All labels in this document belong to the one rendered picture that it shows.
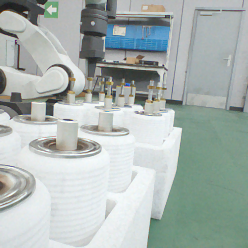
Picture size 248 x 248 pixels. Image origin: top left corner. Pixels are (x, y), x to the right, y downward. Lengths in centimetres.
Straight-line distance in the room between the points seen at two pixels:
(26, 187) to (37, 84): 97
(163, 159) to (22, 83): 82
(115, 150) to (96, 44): 53
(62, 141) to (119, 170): 12
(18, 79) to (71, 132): 100
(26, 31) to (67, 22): 560
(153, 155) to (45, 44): 76
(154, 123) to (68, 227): 43
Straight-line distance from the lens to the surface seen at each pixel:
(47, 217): 17
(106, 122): 36
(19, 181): 18
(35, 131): 38
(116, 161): 34
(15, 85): 125
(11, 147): 31
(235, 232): 70
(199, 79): 579
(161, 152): 60
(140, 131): 63
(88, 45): 82
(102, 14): 84
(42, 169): 23
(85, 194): 24
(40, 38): 117
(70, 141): 26
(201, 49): 585
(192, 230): 65
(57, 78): 107
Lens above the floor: 32
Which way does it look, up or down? 9 degrees down
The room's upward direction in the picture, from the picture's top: 6 degrees clockwise
